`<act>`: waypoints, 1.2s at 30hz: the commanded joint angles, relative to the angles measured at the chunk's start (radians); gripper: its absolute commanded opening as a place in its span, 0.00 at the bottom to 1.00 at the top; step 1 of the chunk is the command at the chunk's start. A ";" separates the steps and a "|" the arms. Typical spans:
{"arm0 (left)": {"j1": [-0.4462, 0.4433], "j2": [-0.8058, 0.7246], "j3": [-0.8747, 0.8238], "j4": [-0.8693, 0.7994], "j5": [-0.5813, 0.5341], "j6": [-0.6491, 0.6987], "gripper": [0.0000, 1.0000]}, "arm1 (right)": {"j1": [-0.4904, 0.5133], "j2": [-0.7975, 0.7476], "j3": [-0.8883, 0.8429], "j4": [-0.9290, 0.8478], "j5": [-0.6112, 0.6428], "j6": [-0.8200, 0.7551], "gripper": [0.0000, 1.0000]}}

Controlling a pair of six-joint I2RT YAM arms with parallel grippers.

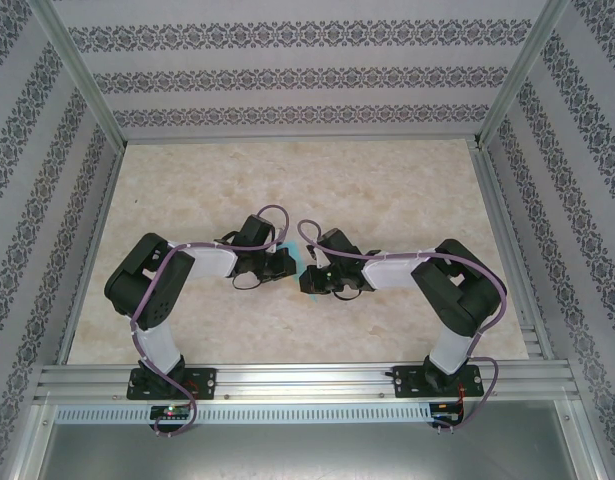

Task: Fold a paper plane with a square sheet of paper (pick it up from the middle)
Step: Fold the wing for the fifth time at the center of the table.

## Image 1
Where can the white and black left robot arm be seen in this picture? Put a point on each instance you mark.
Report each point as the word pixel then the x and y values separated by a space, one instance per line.
pixel 157 345

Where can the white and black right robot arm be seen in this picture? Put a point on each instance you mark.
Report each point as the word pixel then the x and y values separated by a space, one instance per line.
pixel 449 350

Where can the grey sheet metal tray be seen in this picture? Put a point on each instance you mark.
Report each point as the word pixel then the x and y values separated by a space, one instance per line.
pixel 307 450

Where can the circuit board with green light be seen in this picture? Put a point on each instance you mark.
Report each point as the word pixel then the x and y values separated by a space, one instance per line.
pixel 169 412

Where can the small dark circuit board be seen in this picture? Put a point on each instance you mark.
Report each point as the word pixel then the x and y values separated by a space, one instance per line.
pixel 444 416

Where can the long aluminium mounting rail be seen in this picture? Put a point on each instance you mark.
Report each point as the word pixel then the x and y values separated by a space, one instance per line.
pixel 297 380

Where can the thin aluminium wall rail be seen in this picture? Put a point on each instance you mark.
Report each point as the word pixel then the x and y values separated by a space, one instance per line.
pixel 297 140

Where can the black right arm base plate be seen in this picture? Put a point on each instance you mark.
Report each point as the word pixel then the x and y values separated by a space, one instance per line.
pixel 407 382

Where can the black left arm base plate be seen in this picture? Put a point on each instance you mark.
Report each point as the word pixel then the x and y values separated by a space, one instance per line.
pixel 204 382

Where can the narrow aluminium side rail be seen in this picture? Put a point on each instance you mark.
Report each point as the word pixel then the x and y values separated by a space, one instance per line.
pixel 91 250

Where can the wide aluminium side rail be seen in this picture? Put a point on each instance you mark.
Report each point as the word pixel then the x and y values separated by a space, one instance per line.
pixel 494 200

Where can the aluminium frame post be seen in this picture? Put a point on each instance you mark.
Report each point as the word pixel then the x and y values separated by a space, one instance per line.
pixel 87 85
pixel 518 75

